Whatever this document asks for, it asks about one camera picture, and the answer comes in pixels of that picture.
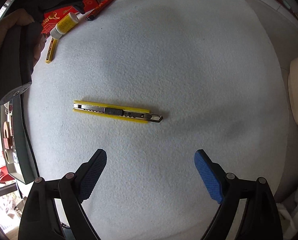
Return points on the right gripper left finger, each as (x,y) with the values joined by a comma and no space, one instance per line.
(88,174)

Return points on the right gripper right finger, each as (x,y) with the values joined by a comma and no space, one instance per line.
(209,174)

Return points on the yellow label pill bottle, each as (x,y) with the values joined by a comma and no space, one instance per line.
(64,25)

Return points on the yellow utility knife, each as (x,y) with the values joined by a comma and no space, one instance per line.
(116,112)

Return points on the red rectangular box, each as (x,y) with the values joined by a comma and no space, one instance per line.
(8,143)

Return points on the yellow-core masking tape roll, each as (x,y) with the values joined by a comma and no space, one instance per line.
(8,153)

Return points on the yellow blade case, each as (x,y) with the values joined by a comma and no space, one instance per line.
(51,50)

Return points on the red fruit cardboard box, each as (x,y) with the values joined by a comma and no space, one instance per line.
(51,18)

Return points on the red lighter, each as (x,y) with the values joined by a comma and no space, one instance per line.
(102,6)

